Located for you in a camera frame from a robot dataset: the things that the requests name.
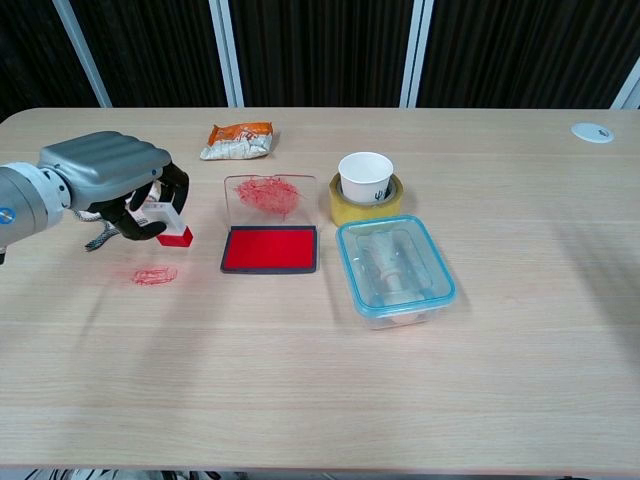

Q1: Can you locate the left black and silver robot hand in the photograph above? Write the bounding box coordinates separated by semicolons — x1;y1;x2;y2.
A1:
37;130;191;242

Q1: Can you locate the small red white object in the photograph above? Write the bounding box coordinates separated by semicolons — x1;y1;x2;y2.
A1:
141;192;195;249

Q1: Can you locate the orange and white snack packet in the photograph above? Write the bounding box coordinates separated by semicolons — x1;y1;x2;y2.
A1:
199;122;275;161

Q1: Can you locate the red ink pad clear lid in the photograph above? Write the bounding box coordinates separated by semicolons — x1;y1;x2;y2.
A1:
219;173;320;275

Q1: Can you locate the yellow tape roll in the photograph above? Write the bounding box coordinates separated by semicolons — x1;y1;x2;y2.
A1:
328;172;405;227

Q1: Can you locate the white paper cup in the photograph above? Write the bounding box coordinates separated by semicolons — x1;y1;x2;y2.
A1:
337;151;393;206

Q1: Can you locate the clear plastic box blue rim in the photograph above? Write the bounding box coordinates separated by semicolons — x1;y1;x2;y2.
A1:
335;214;458;331

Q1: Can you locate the white aluminium frame post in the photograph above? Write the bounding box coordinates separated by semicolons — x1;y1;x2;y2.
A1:
610;69;640;110
52;0;114;109
399;0;434;109
208;0;245;108

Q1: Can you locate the white round cable grommet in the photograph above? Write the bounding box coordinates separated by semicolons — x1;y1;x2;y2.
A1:
571;122;615;144

